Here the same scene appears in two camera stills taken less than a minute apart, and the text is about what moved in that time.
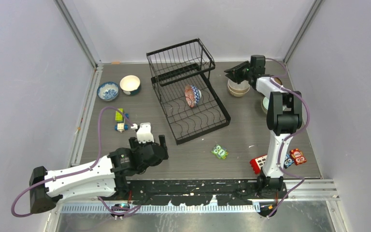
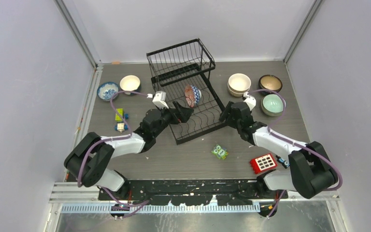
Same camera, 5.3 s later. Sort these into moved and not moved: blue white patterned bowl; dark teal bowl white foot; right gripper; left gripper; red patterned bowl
Moved: left gripper; right gripper
Not moved: blue white patterned bowl; red patterned bowl; dark teal bowl white foot
